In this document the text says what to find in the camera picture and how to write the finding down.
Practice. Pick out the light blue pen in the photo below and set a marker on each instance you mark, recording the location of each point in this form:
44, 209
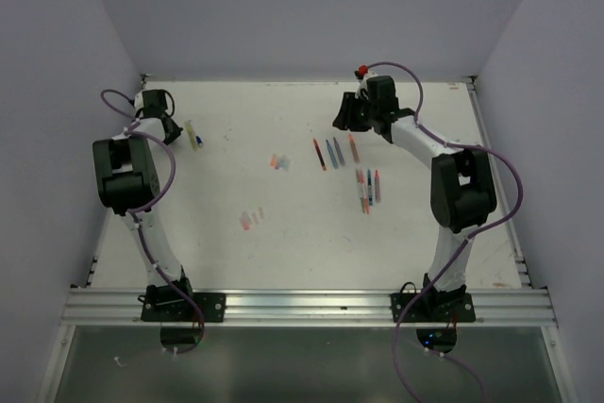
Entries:
332, 155

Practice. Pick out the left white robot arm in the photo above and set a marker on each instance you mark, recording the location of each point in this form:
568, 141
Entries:
133, 171

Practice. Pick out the red black gel pen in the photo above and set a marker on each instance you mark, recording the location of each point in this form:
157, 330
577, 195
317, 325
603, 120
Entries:
319, 154

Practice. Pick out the yellow highlighter pen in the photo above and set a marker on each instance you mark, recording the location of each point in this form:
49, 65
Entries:
191, 133

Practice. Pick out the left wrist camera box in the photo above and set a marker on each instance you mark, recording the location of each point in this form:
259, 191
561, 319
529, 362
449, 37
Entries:
138, 101

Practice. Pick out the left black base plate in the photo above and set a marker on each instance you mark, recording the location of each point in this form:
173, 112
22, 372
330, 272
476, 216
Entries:
212, 306

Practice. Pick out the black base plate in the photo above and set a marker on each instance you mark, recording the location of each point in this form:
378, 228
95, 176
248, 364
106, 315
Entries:
428, 310
212, 306

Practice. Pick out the purple red pen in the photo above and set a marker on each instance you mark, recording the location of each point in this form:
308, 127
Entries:
339, 152

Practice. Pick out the red highlighter pen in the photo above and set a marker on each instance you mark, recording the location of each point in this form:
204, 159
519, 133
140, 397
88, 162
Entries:
364, 192

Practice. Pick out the orange pen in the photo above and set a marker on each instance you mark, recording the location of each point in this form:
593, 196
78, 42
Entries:
354, 149

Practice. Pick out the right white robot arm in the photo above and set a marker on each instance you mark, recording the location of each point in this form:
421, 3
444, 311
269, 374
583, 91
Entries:
461, 190

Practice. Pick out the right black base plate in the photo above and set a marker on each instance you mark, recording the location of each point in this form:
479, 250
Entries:
428, 310

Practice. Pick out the green thin pen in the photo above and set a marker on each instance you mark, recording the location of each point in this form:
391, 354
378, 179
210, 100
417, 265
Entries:
359, 185

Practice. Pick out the aluminium mounting rail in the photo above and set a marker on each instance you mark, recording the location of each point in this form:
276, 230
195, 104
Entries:
256, 308

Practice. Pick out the blue gel pen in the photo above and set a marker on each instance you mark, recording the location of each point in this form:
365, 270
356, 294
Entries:
370, 191

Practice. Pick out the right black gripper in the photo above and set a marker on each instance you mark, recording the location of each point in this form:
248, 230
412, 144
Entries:
345, 118

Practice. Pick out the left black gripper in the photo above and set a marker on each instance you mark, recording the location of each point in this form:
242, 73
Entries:
174, 135

